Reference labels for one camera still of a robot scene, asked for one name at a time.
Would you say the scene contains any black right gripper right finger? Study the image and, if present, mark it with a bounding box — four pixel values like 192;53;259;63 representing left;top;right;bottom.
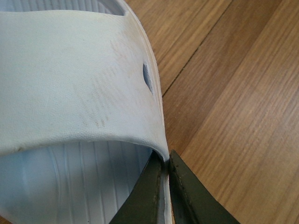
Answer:
169;150;239;224

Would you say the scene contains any light blue slide sandal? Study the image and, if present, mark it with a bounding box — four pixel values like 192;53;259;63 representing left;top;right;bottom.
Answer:
0;0;171;224

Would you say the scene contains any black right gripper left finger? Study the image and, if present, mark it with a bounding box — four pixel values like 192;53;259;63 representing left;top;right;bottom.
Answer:
110;151;162;224

